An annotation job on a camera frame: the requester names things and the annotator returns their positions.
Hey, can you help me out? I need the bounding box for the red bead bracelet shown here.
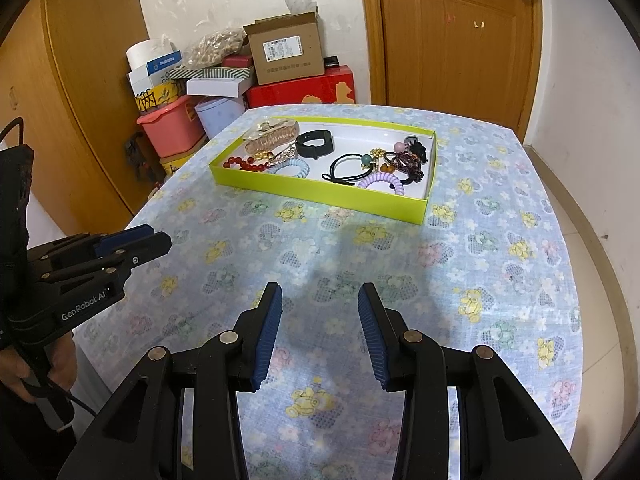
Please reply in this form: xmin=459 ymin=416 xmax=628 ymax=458
xmin=221 ymin=155 xmax=271 ymax=174

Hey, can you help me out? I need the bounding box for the beige large hair claw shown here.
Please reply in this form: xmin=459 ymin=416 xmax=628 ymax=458
xmin=242 ymin=118 xmax=299 ymax=155

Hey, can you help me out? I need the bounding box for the light blue spiral hair tie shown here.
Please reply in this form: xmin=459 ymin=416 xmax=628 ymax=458
xmin=267 ymin=157 xmax=312 ymax=180

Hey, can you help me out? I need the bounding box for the black smart wristband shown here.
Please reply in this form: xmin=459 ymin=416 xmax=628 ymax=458
xmin=295 ymin=129 xmax=335 ymax=159

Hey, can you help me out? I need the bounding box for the purple spiral hair tie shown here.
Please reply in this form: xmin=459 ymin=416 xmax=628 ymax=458
xmin=354 ymin=171 xmax=407 ymax=198

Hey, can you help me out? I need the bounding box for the brown beaded hair tie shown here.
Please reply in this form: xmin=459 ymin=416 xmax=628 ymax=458
xmin=380 ymin=152 xmax=426 ymax=187

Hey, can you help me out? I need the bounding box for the black elastic beaded hair tie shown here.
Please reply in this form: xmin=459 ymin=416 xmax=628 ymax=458
xmin=321 ymin=152 xmax=377 ymax=188

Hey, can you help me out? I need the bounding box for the black pink charm hair tie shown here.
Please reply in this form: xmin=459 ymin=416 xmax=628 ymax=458
xmin=392 ymin=135 xmax=431 ymax=165

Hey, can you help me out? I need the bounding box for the person's left hand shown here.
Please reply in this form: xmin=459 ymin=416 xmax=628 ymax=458
xmin=0 ymin=332 xmax=78 ymax=403

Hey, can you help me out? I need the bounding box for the yellow printed box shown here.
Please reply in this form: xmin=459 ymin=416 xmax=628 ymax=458
xmin=160 ymin=136 xmax=208 ymax=177

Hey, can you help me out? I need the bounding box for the pink plastic bin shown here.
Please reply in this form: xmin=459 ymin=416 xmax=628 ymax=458
xmin=137 ymin=96 xmax=205 ymax=158

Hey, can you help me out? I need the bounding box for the floral blue tablecloth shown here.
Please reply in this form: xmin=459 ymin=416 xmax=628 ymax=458
xmin=75 ymin=105 xmax=582 ymax=479

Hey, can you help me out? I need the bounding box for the yellow tin box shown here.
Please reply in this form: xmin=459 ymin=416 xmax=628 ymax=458
xmin=134 ymin=80 xmax=186 ymax=115

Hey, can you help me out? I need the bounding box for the lavender cylindrical container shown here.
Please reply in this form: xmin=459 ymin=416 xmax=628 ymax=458
xmin=195 ymin=98 xmax=246 ymax=140

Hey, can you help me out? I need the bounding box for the wooden wardrobe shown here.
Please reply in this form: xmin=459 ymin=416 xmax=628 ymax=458
xmin=1 ymin=0 xmax=153 ymax=234

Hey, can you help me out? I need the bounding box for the white blue carton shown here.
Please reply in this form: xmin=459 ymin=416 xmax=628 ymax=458
xmin=126 ymin=39 xmax=182 ymax=96

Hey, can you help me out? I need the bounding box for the green striped box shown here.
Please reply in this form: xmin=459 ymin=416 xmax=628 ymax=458
xmin=167 ymin=66 xmax=254 ymax=80

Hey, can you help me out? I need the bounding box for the white flat box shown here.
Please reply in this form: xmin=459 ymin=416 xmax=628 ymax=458
xmin=186 ymin=75 xmax=255 ymax=99

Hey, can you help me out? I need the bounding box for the bag of beige beads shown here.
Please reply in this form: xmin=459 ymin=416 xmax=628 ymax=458
xmin=182 ymin=28 xmax=246 ymax=70

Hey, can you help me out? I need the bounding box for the small red box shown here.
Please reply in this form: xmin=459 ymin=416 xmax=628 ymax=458
xmin=221 ymin=54 xmax=254 ymax=68

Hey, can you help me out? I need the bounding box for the brown cardboard box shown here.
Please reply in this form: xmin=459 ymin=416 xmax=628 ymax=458
xmin=244 ymin=11 xmax=324 ymax=86

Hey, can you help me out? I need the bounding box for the lime green tray box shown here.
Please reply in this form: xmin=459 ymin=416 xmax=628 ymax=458
xmin=209 ymin=116 xmax=437 ymax=224

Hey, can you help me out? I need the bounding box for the red gift box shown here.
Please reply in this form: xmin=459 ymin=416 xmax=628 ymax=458
xmin=245 ymin=65 xmax=356 ymax=108

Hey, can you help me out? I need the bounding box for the wooden door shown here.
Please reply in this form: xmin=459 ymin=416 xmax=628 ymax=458
xmin=362 ymin=0 xmax=542 ymax=140

